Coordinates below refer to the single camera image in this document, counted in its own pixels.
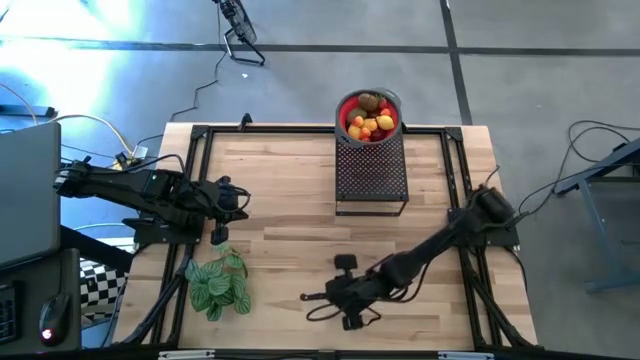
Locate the pale yellow floor cable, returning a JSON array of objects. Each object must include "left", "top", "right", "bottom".
[{"left": 0, "top": 82, "right": 135, "bottom": 162}]

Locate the dark side desk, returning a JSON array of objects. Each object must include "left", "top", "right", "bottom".
[{"left": 0, "top": 224, "right": 136, "bottom": 356}]

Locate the blue grey table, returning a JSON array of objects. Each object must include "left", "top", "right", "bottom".
[{"left": 553, "top": 137, "right": 640, "bottom": 296}]

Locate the black white checkerboard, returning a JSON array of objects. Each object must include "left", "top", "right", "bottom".
[{"left": 78, "top": 257, "right": 130, "bottom": 317}]

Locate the black floor fan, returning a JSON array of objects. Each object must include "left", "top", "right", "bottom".
[{"left": 213, "top": 0, "right": 267, "bottom": 67}]

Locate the black computer mouse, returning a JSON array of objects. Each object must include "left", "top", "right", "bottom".
[{"left": 38, "top": 293, "right": 71, "bottom": 347}]

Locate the white label strip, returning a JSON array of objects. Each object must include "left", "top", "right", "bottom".
[
  {"left": 158, "top": 349, "right": 217, "bottom": 360},
  {"left": 437, "top": 351, "right": 495, "bottom": 360}
]

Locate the black floor bar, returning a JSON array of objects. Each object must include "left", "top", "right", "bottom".
[{"left": 0, "top": 104, "right": 59, "bottom": 119}]

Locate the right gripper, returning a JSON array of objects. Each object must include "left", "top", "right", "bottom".
[{"left": 324, "top": 253, "right": 387, "bottom": 331}]

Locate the dark keypad device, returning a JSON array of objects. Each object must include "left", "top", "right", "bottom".
[{"left": 0, "top": 282, "right": 22, "bottom": 346}]

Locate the green striped artificial plant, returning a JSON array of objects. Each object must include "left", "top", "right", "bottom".
[{"left": 183, "top": 242, "right": 254, "bottom": 322}]

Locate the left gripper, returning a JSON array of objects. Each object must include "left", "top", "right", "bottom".
[{"left": 199, "top": 174, "right": 251, "bottom": 246}]

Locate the black perforated metal shelf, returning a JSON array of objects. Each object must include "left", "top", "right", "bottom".
[{"left": 333, "top": 130, "right": 410, "bottom": 218}]

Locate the grey laptop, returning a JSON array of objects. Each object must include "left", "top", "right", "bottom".
[{"left": 0, "top": 121, "right": 62, "bottom": 270}]

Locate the red collapsible bowl grey rim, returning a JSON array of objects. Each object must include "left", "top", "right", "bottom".
[{"left": 334, "top": 88, "right": 403, "bottom": 150}]

